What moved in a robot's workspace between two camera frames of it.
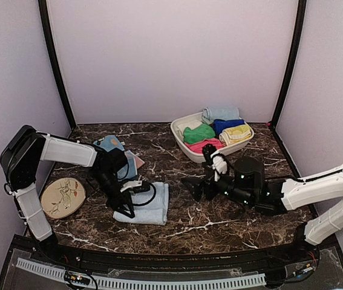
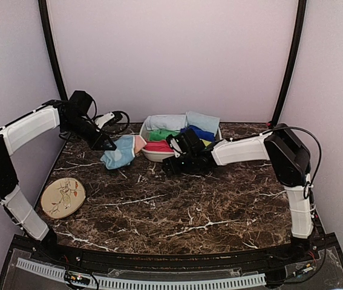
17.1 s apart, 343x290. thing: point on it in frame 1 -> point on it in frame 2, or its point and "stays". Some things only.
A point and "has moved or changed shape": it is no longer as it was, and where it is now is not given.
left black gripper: x=117 y=203 -> x=97 y=144
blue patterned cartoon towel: x=129 y=169 has moved or changed shape
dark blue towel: x=220 y=125 -> x=201 y=134
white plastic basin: x=179 y=140 -> x=157 y=156
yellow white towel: x=233 y=135 -> x=206 y=142
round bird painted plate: x=63 y=197 stays
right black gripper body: x=211 y=193 -> x=189 y=163
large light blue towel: x=150 y=207 -> x=166 y=121
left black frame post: x=45 y=22 stays
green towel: x=198 y=134 -> x=161 y=134
